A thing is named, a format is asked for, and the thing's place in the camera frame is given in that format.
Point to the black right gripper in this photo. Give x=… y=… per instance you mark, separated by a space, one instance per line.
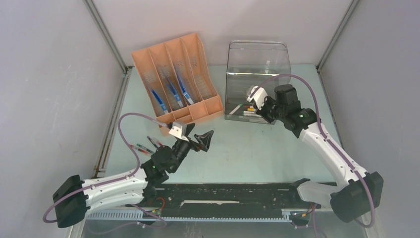
x=267 y=100

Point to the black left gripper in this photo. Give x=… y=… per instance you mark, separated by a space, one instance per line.
x=203 y=141

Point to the white marker green cap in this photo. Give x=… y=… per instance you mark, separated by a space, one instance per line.
x=237 y=110

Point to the blue folder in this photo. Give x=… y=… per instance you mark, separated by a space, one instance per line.
x=183 y=88
x=159 y=101
x=173 y=91

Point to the grey transparent drawer unit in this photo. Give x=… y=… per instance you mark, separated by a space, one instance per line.
x=249 y=64

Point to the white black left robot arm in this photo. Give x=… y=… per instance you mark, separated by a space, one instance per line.
x=76 y=198

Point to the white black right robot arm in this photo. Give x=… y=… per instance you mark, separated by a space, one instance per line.
x=356 y=191

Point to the orange plastic desk organizer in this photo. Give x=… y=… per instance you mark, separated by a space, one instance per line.
x=176 y=78

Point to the dark blue pen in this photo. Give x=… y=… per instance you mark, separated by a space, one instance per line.
x=152 y=142

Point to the red pen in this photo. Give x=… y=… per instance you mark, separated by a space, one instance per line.
x=139 y=149

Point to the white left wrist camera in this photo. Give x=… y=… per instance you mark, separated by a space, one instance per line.
x=178 y=130

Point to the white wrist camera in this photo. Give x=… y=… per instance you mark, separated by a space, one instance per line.
x=256 y=96
x=178 y=130

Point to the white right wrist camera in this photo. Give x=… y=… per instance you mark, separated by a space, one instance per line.
x=256 y=96

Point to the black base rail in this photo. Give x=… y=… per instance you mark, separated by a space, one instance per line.
x=225 y=201

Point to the aluminium frame post left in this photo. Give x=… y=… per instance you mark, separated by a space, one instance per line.
x=101 y=25

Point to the aluminium frame post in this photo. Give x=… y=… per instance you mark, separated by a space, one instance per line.
x=101 y=25
x=350 y=11

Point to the aluminium frame post right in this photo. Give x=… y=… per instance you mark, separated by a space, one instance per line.
x=350 y=11

